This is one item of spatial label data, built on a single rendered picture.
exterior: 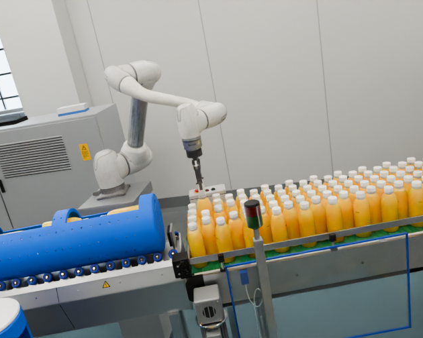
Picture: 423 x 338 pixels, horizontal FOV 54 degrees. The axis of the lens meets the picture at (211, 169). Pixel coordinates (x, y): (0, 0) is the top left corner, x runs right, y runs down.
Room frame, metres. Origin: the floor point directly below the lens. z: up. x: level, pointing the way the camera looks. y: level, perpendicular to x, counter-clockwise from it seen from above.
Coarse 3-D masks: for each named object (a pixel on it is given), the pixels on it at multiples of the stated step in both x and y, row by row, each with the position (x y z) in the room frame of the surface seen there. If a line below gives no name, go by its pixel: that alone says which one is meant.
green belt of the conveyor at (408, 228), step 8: (376, 232) 1.70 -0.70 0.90; (384, 232) 1.69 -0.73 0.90; (392, 232) 1.68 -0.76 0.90; (400, 232) 1.66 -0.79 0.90; (408, 232) 1.65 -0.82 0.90; (328, 240) 1.71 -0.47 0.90; (344, 240) 1.69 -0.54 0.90; (352, 240) 1.67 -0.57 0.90; (360, 240) 1.66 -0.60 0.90; (296, 248) 1.69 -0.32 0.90; (304, 248) 1.68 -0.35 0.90; (312, 248) 1.67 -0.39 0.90; (240, 256) 1.72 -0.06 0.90; (272, 256) 1.66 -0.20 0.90; (192, 264) 1.73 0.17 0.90; (208, 264) 1.70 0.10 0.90; (216, 264) 1.69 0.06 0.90; (224, 264) 1.76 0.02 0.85; (192, 272) 1.66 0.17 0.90
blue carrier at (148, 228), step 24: (72, 216) 1.95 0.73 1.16; (96, 216) 1.98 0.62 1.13; (120, 216) 1.75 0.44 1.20; (144, 216) 1.74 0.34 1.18; (0, 240) 1.75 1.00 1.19; (24, 240) 1.73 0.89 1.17; (48, 240) 1.72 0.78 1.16; (72, 240) 1.72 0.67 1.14; (96, 240) 1.71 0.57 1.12; (120, 240) 1.71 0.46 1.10; (144, 240) 1.71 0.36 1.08; (0, 264) 1.71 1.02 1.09; (24, 264) 1.71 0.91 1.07; (48, 264) 1.72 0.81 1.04; (72, 264) 1.73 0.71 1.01
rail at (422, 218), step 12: (420, 216) 1.63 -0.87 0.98; (360, 228) 1.64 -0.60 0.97; (372, 228) 1.64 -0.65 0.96; (384, 228) 1.63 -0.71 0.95; (288, 240) 1.64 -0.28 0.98; (300, 240) 1.64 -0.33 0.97; (312, 240) 1.64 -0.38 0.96; (228, 252) 1.64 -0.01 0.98; (240, 252) 1.64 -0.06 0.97; (252, 252) 1.64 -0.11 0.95
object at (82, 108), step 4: (76, 104) 3.73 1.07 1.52; (80, 104) 3.67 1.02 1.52; (84, 104) 3.63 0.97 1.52; (60, 108) 3.64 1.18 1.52; (64, 108) 3.62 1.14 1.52; (68, 108) 3.62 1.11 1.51; (72, 108) 3.62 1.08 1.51; (76, 108) 3.62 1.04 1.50; (80, 108) 3.62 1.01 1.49; (84, 108) 3.62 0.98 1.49; (88, 108) 3.71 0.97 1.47; (60, 112) 3.62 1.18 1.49; (64, 112) 3.62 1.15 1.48; (68, 112) 3.62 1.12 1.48; (72, 112) 3.62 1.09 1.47; (76, 112) 3.62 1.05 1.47; (80, 112) 3.62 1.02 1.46; (84, 112) 3.62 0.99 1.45; (60, 116) 3.62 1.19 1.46; (64, 116) 3.62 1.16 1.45
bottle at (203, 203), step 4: (204, 196) 1.89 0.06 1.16; (200, 200) 1.88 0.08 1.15; (204, 200) 1.88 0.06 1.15; (208, 200) 1.89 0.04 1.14; (200, 204) 1.87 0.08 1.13; (204, 204) 1.87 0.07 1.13; (208, 204) 1.87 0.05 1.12; (200, 208) 1.87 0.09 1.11; (204, 208) 1.86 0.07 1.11; (208, 208) 1.87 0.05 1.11; (200, 212) 1.87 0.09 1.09; (212, 212) 1.89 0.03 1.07; (200, 216) 1.88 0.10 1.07; (212, 216) 1.88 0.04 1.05
